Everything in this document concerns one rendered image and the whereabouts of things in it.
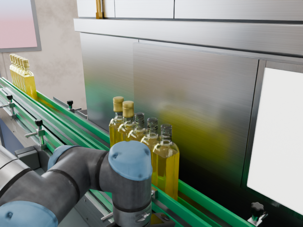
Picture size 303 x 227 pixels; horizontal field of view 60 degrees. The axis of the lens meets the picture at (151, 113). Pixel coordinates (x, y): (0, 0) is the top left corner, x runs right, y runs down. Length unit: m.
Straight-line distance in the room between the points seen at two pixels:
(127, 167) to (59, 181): 0.11
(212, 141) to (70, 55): 3.23
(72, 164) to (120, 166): 0.08
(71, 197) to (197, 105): 0.45
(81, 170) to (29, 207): 0.11
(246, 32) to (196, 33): 0.15
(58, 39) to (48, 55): 0.25
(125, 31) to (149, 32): 0.13
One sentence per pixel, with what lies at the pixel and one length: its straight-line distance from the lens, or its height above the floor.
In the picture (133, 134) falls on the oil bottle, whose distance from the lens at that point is 0.77.
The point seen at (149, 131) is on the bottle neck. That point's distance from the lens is 0.73.
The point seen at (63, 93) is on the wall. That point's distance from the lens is 3.91.
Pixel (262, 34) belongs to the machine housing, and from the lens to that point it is 0.64.
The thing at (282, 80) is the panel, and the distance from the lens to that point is 0.62.
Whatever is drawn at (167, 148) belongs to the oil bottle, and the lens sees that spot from 0.69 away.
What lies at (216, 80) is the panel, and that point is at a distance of 0.70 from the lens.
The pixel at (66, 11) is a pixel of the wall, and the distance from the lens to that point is 3.78.
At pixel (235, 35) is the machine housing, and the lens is 0.67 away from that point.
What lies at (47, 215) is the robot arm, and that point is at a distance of 0.41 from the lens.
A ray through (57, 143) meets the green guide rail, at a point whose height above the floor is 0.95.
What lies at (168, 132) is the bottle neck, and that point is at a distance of 0.68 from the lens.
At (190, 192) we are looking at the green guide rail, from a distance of 0.76.
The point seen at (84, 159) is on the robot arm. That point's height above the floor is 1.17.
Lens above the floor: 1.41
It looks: 21 degrees down
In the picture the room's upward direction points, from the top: straight up
